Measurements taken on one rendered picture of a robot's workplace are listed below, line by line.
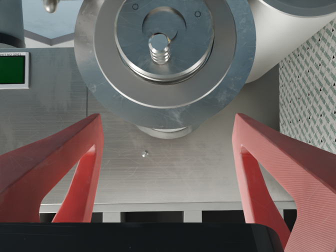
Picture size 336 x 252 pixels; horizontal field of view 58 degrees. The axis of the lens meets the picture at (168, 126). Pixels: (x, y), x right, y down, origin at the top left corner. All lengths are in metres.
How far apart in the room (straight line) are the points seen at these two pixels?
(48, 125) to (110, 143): 0.12
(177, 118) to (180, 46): 0.06
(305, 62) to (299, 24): 0.14
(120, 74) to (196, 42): 0.06
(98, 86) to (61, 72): 0.38
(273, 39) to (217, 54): 0.09
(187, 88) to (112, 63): 0.06
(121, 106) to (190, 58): 0.07
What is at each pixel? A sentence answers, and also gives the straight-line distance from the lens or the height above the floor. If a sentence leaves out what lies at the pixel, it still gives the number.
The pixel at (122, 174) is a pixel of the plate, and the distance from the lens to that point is 0.58.
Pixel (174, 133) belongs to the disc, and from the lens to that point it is 0.50.
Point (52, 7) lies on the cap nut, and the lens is 0.66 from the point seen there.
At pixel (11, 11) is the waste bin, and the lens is 2.62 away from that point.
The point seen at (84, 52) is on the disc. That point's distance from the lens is 0.26.
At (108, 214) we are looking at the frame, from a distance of 0.60.
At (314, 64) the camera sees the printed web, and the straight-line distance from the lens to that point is 0.41.
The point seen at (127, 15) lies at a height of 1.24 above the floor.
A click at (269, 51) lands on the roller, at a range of 0.36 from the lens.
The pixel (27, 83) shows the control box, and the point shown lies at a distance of 0.64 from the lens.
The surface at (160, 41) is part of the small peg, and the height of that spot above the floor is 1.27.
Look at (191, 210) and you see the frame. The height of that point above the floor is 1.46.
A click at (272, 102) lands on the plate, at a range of 0.61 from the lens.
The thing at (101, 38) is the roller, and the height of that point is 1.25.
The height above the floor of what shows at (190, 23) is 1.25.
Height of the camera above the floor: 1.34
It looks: 4 degrees down
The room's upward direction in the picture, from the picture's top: 179 degrees clockwise
